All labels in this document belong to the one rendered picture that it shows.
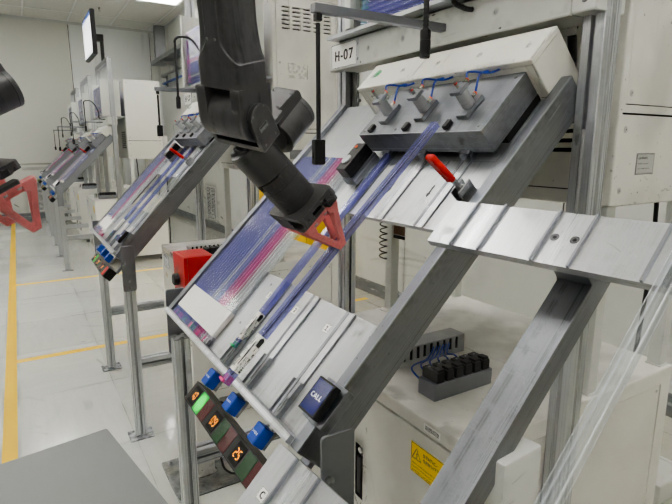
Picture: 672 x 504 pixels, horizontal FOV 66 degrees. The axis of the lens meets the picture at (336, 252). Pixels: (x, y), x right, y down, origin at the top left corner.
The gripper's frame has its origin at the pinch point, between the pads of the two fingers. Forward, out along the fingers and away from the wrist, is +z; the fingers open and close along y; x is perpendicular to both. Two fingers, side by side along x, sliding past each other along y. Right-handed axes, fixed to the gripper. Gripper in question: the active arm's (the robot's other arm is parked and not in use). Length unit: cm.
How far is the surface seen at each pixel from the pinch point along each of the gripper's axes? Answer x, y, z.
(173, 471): 69, 102, 66
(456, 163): -26.2, 2.5, 10.1
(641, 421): -21, -9, 85
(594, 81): -45.0, -12.9, 10.5
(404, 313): 2.7, -9.6, 10.3
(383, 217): -12.5, 10.2, 10.2
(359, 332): 8.0, -3.7, 10.6
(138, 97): -90, 460, 1
